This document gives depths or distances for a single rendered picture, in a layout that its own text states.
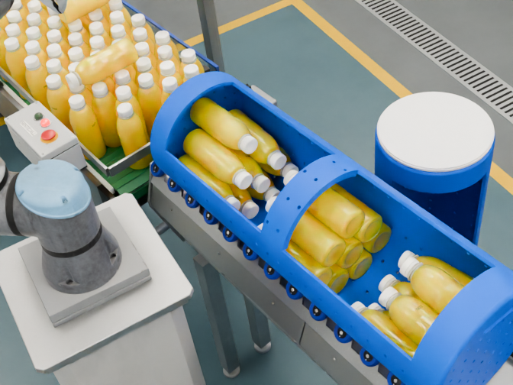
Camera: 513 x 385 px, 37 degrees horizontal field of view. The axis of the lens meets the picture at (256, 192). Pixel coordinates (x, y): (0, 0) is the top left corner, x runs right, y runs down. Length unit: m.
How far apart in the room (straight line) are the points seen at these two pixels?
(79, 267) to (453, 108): 1.01
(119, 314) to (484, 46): 2.78
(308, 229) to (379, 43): 2.44
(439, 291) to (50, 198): 0.70
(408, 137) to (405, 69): 1.87
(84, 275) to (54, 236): 0.11
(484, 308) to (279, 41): 2.79
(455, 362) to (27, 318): 0.79
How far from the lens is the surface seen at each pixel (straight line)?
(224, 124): 1.75
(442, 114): 1.96
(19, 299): 1.59
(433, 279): 1.45
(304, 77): 3.73
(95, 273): 1.48
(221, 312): 2.40
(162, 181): 2.01
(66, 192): 1.37
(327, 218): 1.56
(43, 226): 1.40
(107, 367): 1.58
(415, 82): 3.69
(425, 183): 1.86
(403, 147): 1.87
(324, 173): 1.54
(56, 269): 1.48
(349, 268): 1.66
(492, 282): 1.39
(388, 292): 1.49
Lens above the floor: 2.34
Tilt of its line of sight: 47 degrees down
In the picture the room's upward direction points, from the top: 9 degrees counter-clockwise
